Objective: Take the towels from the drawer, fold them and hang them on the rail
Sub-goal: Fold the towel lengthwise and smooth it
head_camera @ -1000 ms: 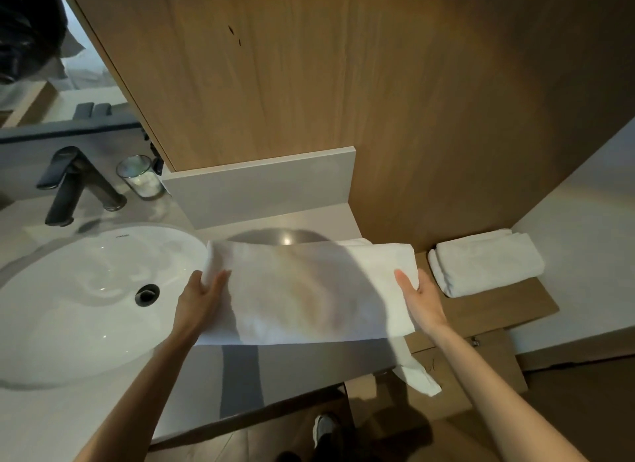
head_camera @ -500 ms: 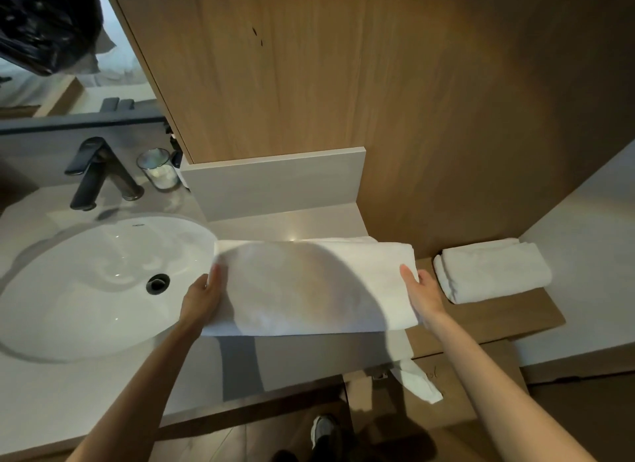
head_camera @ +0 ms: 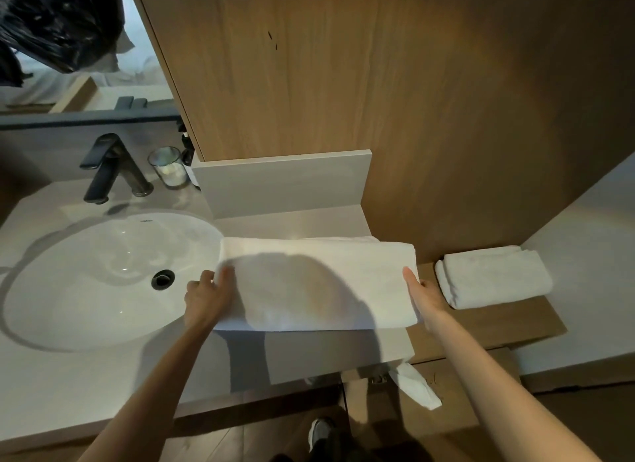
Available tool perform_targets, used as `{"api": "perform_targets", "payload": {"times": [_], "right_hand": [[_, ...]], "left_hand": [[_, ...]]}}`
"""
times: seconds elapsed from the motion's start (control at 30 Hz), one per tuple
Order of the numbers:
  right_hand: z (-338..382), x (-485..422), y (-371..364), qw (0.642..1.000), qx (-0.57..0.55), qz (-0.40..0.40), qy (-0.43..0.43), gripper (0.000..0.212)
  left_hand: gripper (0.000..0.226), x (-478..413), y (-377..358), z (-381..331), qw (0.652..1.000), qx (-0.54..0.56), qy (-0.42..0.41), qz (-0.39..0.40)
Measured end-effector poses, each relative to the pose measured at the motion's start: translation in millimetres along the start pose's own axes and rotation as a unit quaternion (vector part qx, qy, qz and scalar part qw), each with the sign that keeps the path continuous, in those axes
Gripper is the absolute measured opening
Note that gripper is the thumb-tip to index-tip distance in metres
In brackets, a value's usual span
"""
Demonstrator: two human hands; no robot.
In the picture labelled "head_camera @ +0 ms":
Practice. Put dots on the black door hinge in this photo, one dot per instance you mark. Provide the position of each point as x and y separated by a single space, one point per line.
554 389

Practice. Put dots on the wooden back panel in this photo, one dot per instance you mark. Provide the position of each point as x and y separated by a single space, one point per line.
446 79

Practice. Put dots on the glass jar with cotton pads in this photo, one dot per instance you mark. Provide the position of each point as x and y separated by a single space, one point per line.
169 171

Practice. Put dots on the black sink drain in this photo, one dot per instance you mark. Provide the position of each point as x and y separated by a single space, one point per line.
163 280

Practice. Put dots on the metal door hinge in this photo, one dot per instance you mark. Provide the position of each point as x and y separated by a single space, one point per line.
379 378

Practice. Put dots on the grey stone backsplash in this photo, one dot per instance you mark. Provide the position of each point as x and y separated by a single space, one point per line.
283 186

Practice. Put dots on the dark pump bottle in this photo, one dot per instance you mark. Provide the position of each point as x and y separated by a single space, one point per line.
189 164

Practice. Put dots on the person's left hand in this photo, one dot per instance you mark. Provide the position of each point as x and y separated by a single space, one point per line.
206 303

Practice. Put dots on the wooden vanity base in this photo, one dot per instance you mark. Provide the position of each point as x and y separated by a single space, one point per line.
248 407

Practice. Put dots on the wooden cabinet flap door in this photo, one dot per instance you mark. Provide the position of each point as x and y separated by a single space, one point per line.
456 402

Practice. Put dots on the person's right hand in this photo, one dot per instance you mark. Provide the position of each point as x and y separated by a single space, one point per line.
429 303

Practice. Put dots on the person's left forearm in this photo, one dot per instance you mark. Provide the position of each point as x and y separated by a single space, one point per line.
149 402

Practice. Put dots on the wall mirror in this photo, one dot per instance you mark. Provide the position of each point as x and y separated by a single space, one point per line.
124 94

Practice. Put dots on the black faucet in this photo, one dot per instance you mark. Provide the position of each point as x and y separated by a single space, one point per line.
106 164

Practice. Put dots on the white oval sink basin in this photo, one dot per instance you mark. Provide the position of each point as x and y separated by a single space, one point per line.
74 288

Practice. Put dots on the person's dark trousers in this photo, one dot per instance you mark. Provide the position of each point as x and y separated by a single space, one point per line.
347 452

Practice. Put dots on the person's white shoe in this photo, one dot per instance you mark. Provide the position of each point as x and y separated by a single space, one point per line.
320 432

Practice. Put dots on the person's right forearm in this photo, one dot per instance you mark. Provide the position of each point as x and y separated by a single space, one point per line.
506 402

